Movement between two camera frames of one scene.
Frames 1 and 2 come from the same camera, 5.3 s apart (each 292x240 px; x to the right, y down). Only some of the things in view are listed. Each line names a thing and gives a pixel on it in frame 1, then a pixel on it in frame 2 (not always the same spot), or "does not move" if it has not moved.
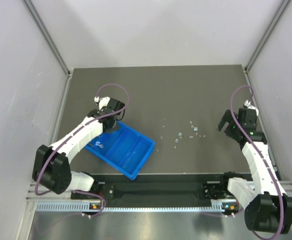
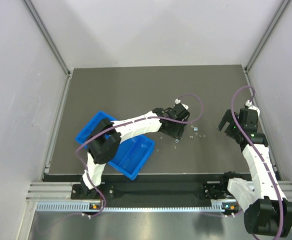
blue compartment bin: x=125 y=150 does not move
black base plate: x=151 y=190 does not move
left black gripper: x=111 y=124 -> x=175 y=128
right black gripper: x=230 y=126 does not move
